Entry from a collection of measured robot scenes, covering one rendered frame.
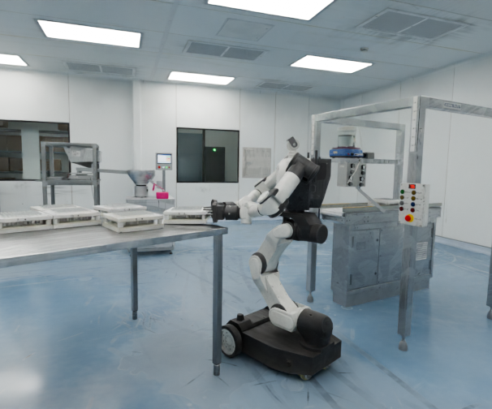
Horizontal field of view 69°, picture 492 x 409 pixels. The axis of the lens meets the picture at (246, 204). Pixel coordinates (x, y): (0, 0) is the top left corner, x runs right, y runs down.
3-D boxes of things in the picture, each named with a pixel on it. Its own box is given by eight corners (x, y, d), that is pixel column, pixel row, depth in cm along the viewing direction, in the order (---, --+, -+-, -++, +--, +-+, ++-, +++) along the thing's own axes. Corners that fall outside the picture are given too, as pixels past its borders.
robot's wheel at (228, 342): (245, 335, 221) (225, 317, 234) (239, 337, 217) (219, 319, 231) (239, 361, 226) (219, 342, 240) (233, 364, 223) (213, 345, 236)
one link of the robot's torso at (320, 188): (320, 207, 235) (321, 152, 231) (332, 214, 201) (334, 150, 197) (274, 206, 235) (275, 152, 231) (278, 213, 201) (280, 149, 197)
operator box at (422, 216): (421, 227, 216) (425, 184, 213) (398, 223, 231) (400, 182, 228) (428, 226, 219) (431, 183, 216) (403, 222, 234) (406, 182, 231)
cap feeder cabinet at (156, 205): (127, 257, 469) (126, 199, 461) (127, 247, 522) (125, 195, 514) (175, 254, 489) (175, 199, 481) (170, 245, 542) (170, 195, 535)
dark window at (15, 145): (-9, 180, 652) (-13, 118, 641) (-9, 180, 653) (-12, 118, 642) (71, 181, 695) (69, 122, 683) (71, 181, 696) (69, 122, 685)
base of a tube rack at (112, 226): (118, 232, 177) (118, 228, 177) (102, 226, 196) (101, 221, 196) (164, 228, 193) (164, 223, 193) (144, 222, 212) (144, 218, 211)
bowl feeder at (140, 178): (127, 198, 477) (127, 170, 473) (127, 195, 510) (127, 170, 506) (165, 198, 492) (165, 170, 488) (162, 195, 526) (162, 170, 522)
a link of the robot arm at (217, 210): (211, 202, 206) (231, 203, 205) (215, 200, 216) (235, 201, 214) (211, 224, 208) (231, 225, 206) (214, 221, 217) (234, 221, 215)
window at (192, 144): (176, 182, 760) (176, 127, 748) (176, 182, 761) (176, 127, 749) (238, 182, 805) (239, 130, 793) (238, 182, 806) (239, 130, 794)
